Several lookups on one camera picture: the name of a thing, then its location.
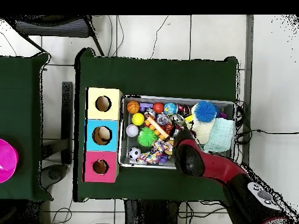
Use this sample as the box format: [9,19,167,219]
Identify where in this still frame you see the mint green cloth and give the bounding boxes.
[203,117,234,153]

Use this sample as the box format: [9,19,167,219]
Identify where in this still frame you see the black floor cable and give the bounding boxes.
[235,129,299,144]

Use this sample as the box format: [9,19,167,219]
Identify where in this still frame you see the yellow ball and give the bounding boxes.
[131,113,145,127]

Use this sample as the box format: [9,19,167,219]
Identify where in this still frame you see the small orange ball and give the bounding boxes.
[152,102,165,114]

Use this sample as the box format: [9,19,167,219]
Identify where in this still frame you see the green spiky ball with eyes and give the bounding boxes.
[137,127,159,148]

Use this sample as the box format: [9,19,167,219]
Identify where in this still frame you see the silver mesh bin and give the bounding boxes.
[118,94,235,173]

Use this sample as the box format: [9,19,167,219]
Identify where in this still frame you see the toy soccer ball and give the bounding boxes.
[127,146,142,161]

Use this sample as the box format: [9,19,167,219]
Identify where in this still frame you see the white toy baseball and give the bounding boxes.
[126,124,140,138]

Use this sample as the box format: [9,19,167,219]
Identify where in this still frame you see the black chair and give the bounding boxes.
[4,15,105,57]

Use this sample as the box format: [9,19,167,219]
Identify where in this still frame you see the cream cloth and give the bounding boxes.
[186,102,217,145]

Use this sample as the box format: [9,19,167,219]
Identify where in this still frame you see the magenta bowl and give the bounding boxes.
[0,138,19,184]

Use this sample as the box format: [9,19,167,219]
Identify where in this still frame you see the dark green side table cloth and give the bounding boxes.
[0,52,53,201]

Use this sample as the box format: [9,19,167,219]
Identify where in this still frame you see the large blue spiky ball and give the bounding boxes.
[194,100,217,123]

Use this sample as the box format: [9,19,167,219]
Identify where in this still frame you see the wooden box with three holes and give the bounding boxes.
[82,87,124,183]

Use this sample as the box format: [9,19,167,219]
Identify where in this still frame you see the dark grey floor base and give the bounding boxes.
[39,163,68,190]

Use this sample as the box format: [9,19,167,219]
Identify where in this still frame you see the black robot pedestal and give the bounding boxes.
[123,199,180,224]

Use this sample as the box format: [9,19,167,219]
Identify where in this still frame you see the colourful patterned fabric toy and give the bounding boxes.
[136,139,174,165]

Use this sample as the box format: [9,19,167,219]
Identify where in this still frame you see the orange toy basketball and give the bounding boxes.
[126,100,140,114]

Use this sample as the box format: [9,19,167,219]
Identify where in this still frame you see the long orange toy block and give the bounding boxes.
[144,115,169,141]

